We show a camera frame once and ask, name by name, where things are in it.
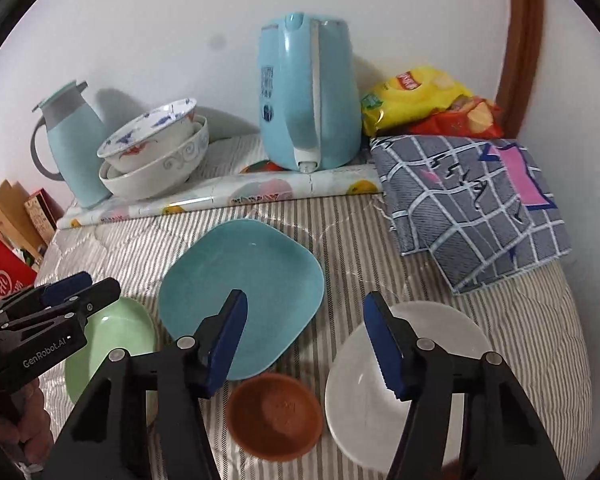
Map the light green square plate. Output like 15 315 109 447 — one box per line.
64 297 159 403

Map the white round bowl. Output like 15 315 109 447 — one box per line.
325 301 492 474

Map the brown small bowl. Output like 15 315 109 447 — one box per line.
226 373 324 463

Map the teal square plate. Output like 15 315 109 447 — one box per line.
157 218 327 382

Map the person's hand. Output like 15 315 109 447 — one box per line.
0 378 53 465

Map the red paper bag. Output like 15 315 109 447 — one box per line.
0 228 38 306

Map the patterned book box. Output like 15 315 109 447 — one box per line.
24 188 63 246

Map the brown paper bag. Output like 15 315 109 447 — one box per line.
0 180 47 263

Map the striped quilted table cover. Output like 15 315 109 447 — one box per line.
38 193 592 479

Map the large white porcelain bowl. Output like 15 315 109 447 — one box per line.
98 116 210 200

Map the light blue thermos jug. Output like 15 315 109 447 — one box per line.
30 80 111 208

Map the grey checked folded cloth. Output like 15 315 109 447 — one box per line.
370 134 571 294

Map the fruit print plastic mat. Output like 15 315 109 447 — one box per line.
57 164 381 230

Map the blue patterned porcelain bowl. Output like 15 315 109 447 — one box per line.
97 98 197 174

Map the red snack bag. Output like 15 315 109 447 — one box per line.
406 96 504 140

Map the yellow chips bag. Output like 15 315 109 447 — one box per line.
361 66 474 138

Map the light blue electric kettle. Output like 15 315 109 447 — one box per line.
257 12 362 174

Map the brown wooden door frame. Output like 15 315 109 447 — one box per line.
495 0 544 139

